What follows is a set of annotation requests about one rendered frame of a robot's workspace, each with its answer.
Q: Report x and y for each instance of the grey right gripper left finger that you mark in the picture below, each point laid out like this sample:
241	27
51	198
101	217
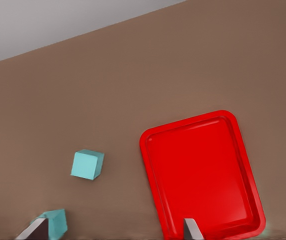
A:
36	230

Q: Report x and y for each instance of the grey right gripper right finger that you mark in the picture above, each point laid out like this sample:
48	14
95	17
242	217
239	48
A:
191	230

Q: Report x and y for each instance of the teal cube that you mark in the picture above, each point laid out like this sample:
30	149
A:
86	164
57	222

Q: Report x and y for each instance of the red plastic tray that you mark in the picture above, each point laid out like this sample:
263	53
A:
200	175

